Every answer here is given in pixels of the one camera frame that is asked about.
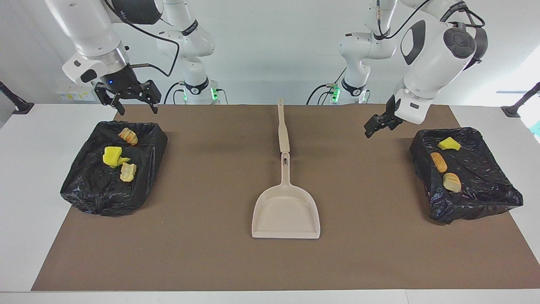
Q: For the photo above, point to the black trash bag bin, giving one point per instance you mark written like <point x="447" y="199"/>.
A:
<point x="97" y="194"/>
<point x="485" y="190"/>

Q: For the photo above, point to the pale angular bread chunk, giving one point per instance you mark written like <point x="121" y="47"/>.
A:
<point x="452" y="183"/>

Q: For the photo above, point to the brown table mat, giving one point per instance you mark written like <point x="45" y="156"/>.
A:
<point x="211" y="261"/>

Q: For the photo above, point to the brown fried nugget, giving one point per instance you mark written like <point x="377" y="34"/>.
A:
<point x="438" y="162"/>

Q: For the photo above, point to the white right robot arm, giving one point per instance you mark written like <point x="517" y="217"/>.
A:
<point x="90" y="29"/>

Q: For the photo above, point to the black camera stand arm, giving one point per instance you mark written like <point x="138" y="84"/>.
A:
<point x="521" y="102"/>
<point x="14" y="102"/>

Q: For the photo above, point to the beige plastic dustpan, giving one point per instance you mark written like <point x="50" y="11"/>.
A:
<point x="286" y="211"/>

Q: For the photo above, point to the striped orange croissant piece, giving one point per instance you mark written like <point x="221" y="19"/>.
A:
<point x="128" y="136"/>

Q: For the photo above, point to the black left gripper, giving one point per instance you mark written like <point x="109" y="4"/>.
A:
<point x="392" y="109"/>

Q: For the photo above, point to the small all-yellow sponge scrap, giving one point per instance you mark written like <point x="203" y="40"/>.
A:
<point x="449" y="145"/>

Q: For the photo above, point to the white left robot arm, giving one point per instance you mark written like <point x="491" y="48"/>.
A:
<point x="430" y="63"/>

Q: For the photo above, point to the white wall box yellow label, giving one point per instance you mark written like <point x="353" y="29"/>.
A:
<point x="75" y="94"/>
<point x="87" y="93"/>
<point x="62" y="95"/>

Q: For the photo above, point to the pale round bread piece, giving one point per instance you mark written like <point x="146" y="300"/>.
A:
<point x="128" y="172"/>

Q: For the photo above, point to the teal background object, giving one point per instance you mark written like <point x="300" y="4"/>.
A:
<point x="535" y="128"/>

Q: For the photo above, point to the yellow green scouring sponge piece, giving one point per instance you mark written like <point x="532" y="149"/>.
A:
<point x="125" y="160"/>
<point x="112" y="155"/>

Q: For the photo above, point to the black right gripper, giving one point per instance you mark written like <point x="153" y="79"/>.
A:
<point x="122" y="80"/>

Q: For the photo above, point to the beige hand brush black bristles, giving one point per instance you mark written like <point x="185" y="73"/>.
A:
<point x="283" y="131"/>

